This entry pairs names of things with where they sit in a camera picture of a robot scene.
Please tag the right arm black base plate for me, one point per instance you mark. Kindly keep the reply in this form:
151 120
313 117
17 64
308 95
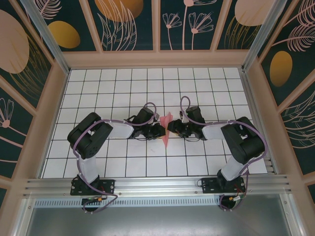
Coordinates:
209 185

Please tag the grey metal panel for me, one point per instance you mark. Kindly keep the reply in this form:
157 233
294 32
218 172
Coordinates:
157 221

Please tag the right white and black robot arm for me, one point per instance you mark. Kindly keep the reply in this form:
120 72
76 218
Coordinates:
246 142

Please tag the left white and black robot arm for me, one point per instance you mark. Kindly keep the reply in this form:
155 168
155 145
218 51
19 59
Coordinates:
88 136

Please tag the aluminium side rail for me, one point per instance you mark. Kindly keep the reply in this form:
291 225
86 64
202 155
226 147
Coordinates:
257 118

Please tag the aluminium frame profile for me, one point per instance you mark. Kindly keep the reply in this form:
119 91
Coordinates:
292 218
23 218

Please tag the long aluminium mounting rail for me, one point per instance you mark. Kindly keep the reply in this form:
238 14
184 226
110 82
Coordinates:
157 184

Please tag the pink cloth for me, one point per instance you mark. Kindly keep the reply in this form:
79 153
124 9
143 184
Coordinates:
166 138

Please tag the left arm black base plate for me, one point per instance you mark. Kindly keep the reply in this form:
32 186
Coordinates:
108 184

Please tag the aluminium corner post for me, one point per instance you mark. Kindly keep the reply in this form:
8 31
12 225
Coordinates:
50 39
261 37

